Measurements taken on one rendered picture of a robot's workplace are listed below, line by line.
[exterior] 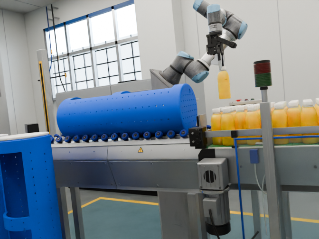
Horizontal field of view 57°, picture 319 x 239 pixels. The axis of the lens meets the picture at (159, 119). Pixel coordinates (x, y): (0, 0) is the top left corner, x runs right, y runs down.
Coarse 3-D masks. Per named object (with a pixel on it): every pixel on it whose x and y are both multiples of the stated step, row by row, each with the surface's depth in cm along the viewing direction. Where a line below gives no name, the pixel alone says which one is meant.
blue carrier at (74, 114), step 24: (120, 96) 176; (144, 96) 167; (168, 96) 159; (192, 96) 173; (72, 120) 187; (96, 120) 179; (120, 120) 172; (144, 120) 165; (168, 120) 159; (192, 120) 170
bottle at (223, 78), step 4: (220, 72) 165; (224, 72) 164; (220, 76) 165; (224, 76) 164; (228, 76) 165; (220, 80) 165; (224, 80) 164; (228, 80) 165; (220, 84) 165; (224, 84) 164; (228, 84) 165; (220, 88) 165; (224, 88) 164; (228, 88) 165; (220, 92) 166; (224, 92) 164; (228, 92) 165; (220, 96) 166; (224, 96) 164; (228, 96) 165
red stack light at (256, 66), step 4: (256, 64) 113; (260, 64) 112; (264, 64) 111; (268, 64) 112; (256, 68) 113; (260, 68) 112; (264, 68) 111; (268, 68) 112; (256, 72) 113; (260, 72) 112; (264, 72) 112; (268, 72) 112
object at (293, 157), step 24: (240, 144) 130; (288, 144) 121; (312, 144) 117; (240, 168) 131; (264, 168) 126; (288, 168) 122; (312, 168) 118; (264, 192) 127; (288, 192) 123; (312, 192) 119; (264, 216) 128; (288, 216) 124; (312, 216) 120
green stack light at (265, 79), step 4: (256, 76) 114; (260, 76) 112; (264, 76) 112; (268, 76) 112; (256, 80) 114; (260, 80) 112; (264, 80) 112; (268, 80) 112; (256, 84) 114; (260, 84) 113; (264, 84) 112; (268, 84) 112
